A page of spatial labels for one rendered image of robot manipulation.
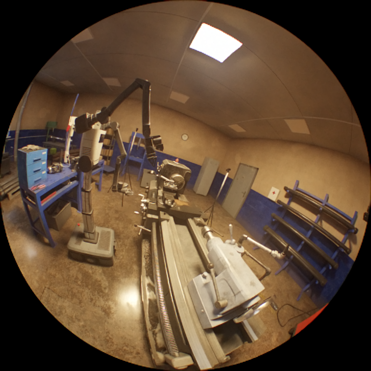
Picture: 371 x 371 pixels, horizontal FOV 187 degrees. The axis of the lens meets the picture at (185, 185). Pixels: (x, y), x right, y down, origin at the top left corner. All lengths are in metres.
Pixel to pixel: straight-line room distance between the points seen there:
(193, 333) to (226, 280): 0.37
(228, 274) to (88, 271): 1.57
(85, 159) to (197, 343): 1.44
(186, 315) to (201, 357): 0.30
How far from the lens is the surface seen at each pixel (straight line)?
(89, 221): 1.45
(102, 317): 1.58
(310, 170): 3.75
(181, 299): 0.77
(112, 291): 1.62
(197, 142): 5.56
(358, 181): 3.81
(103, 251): 1.58
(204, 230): 0.84
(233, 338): 1.03
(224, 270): 0.63
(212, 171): 5.47
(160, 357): 1.19
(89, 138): 1.07
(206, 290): 0.69
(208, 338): 0.80
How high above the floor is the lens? 1.54
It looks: 14 degrees down
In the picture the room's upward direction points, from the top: 20 degrees clockwise
